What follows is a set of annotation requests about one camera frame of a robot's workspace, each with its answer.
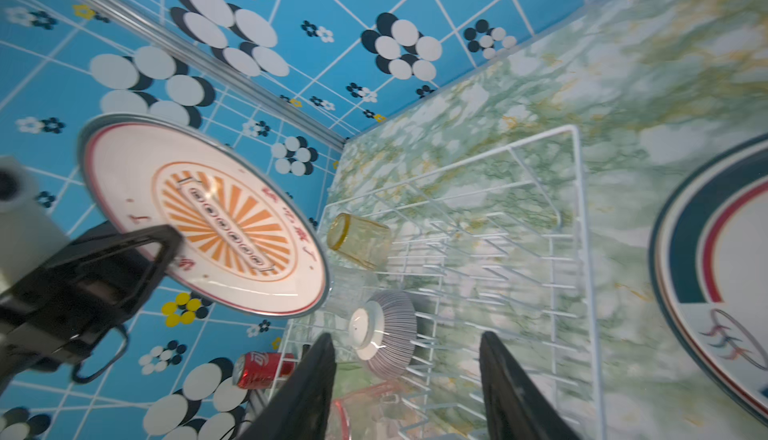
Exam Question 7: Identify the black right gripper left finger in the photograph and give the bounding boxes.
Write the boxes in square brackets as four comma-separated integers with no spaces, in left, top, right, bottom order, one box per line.
[237,333,336,440]

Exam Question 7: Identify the pink glass cup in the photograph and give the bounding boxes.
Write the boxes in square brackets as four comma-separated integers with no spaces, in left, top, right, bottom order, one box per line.
[325,380,421,439]

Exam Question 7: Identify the plate teal red band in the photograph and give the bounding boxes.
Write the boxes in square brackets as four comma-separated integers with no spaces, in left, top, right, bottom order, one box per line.
[648,135,767,423]

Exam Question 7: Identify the yellow glass cup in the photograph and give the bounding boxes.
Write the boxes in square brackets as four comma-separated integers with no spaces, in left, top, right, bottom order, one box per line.
[326,213,393,270]

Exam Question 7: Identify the green glass cup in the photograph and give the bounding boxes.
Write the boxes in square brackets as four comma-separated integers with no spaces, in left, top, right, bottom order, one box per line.
[333,362,380,398]

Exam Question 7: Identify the plate orange sunburst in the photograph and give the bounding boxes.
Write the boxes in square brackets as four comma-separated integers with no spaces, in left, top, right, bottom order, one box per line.
[77,113,331,318]

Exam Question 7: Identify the red soda can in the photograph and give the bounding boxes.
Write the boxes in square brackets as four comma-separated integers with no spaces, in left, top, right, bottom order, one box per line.
[232,351,296,390]

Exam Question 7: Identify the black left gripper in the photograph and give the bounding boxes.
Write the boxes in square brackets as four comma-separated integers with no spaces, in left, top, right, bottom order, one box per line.
[1,222,183,384]

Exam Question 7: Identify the aluminium corner post left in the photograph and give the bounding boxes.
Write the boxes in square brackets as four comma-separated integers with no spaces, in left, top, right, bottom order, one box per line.
[80,0,345,151]

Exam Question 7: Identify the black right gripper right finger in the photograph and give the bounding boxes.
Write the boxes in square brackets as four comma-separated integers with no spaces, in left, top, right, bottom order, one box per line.
[479,331,578,440]

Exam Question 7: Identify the white wire dish rack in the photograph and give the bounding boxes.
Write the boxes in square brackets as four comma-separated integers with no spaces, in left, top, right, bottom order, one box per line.
[278,125,607,439]

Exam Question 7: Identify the clear glass cup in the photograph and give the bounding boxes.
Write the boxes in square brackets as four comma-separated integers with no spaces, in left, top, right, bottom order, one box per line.
[321,266,380,319]

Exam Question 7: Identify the striped ceramic bowl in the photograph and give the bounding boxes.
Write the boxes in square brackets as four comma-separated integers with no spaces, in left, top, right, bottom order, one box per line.
[348,290,417,380]

